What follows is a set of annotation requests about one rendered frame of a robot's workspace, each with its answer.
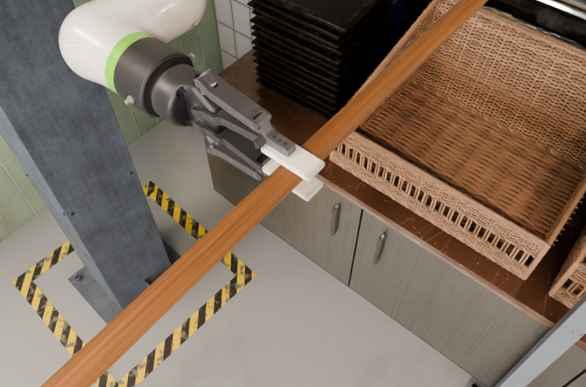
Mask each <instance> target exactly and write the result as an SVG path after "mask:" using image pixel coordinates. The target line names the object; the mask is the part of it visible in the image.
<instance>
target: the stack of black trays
mask: <svg viewBox="0 0 586 387"><path fill-rule="evenodd" d="M397 1H398V0H251V1H250V2H249V3H247V5H248V6H251V7H253V11H252V13H253V14H255V15H256V16H254V17H253V18H251V19H250V20H249V21H250V22H251V23H253V24H254V25H253V26H252V27H250V29H252V30H254V31H253V32H252V33H251V35H252V36H254V37H256V38H255V39H254V40H253V41H251V43H252V44H254V45H255V46H254V47H253V49H254V50H256V52H254V53H253V54H252V56H254V57H256V58H255V59H254V60H253V62H255V63H257V64H258V66H257V67H256V68H255V70H256V71H258V73H257V74H256V75H257V76H259V78H258V79H257V80H256V82H257V83H258V84H260V85H261V86H263V87H264V88H266V89H268V90H270V91H272V92H274V93H276V94H278V95H280V96H282V97H284V98H286V99H288V100H290V101H291V102H293V103H295V104H297V105H300V106H301V107H303V108H305V109H307V110H309V111H311V112H314V113H315V114H317V115H318V116H320V117H322V118H324V119H327V120H330V119H331V118H332V117H333V116H334V115H336V114H337V113H338V112H339V111H340V110H341V108H342V107H344V106H345V105H346V104H347V103H348V100H349V99H351V98H352V97H353V96H354V94H355V92H357V91H358V89H359V88H360V87H361V86H362V85H361V84H363V83H364V82H365V81H366V80H367V79H368V77H369V76H371V74H372V73H373V72H374V71H375V70H374V69H376V68H377V67H378V66H379V65H380V63H381V62H380V61H383V60H384V58H385V57H386V56H387V54H386V53H387V52H386V51H387V50H388V49H389V48H388V47H387V46H388V45H389V44H390V42H388V41H387V40H388V39H389V38H390V37H391V36H392V35H391V34H388V33H389V32H390V31H391V30H392V29H393V28H392V27H390V25H391V24H392V23H393V22H394V20H391V18H392V17H393V16H394V15H395V14H396V13H395V12H393V11H394V10H395V9H396V7H395V6H393V5H394V4H395V3H396V2H397ZM373 68H374V69H373ZM367 76H368V77H367ZM349 101H350V100H349Z"/></svg>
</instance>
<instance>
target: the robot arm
mask: <svg viewBox="0 0 586 387"><path fill-rule="evenodd" d="M206 7H207V0H92V1H91V2H88V3H85V4H83V5H81V6H79V7H78V8H76V9H75V10H73V11H72V12H70V14H69V15H68V16H67V17H66V18H65V20H64V22H63V23H62V25H61V28H60V32H59V38H58V41H59V48H60V51H61V54H62V56H63V58H64V60H65V62H66V63H67V64H68V66H69V67H70V68H71V69H72V70H73V71H74V72H75V73H77V74H78V75H79V76H80V77H82V78H85V79H88V80H90V81H92V82H95V83H98V84H101V85H103V86H105V87H107V88H109V89H110V90H112V91H113V92H115V93H117V94H118V95H120V96H121V97H122V98H123V99H125V103H126V104H127V105H128V104H132V105H134V106H135V107H137V108H138V109H140V110H141V111H143V112H144V113H145V114H146V115H148V116H150V117H152V118H163V119H165V120H167V121H168V122H170V123H171V124H173V125H174V126H193V127H194V128H195V129H196V130H197V131H198V132H199V133H200V134H201V135H203V136H206V137H207V139H208V141H209V143H210V145H208V146H207V147H206V148H207V150H208V152H209V153H211V154H213V155H216V156H219V157H221V158H223V159H224V160H226V161H227V162H229V163H231V164H232V165H234V166H236V167H238V168H239V169H241V170H243V172H245V173H247V174H249V175H250V176H252V177H254V178H255V179H257V180H261V179H262V178H264V177H265V176H266V175H268V176H270V175H271V174H272V173H273V172H274V171H275V170H276V169H277V168H278V167H279V166H280V165H283V166H285V167H286V168H288V169H289V170H290V171H291V172H293V173H295V174H297V175H298V176H300V177H301V178H303V181H302V182H300V183H299V184H298V185H297V186H296V187H295V188H294V189H293V190H292V192H293V193H295V194H297V195H298V196H300V197H301V198H303V199H304V200H306V201H309V200H310V199H311V198H312V197H313V196H314V195H315V194H316V193H317V192H318V191H319V190H320V189H321V188H322V187H323V186H324V183H323V182H322V181H321V180H319V179H317V178H316V177H315V176H316V175H317V174H318V173H319V172H320V171H321V170H322V169H323V168H324V166H325V163H324V161H322V160H320V159H319V158H318V157H316V156H314V155H313V154H311V153H309V152H307V151H306V150H304V149H302V147H300V146H298V145H296V144H295V143H294V142H293V141H291V140H289V139H287V138H285V137H284V136H282V134H280V133H279V132H277V131H276V128H275V127H274V126H273V125H271V124H270V122H269V121H270V120H271V119H272V116H271V114H270V113H269V112H268V111H266V110H265V109H263V108H262V107H261V106H259V105H258V104H257V103H255V102H254V101H252V100H251V99H250V98H248V97H246V96H245V95H243V94H242V93H241V92H239V91H237V90H236V89H235V88H234V87H232V86H231V85H229V84H228V83H226V82H225V81H223V80H222V79H221V78H220V77H219V75H218V74H217V73H216V72H215V71H214V70H212V69H211V68H209V69H208V70H206V71H205V72H203V73H201V72H199V71H197V70H196V69H195V68H194V66H193V63H192V61H193V60H195V55H194V54H193V53H190V54H189V55H187V56H186V55H185V54H183V53H181V52H180V51H177V50H176V49H175V48H173V47H171V46H170V45H168V44H167V43H169V42H170V41H172V40H174V39H175V38H177V37H178V36H180V35H182V34H183V33H185V32H187V31H190V30H191V29H193V28H194V27H195V26H196V25H197V24H198V23H199V22H200V21H201V19H202V17H203V15H204V13H205V10H206ZM255 115H257V116H258V117H255ZM264 143H265V144H264ZM262 144H264V145H263V146H261V145H262Z"/></svg>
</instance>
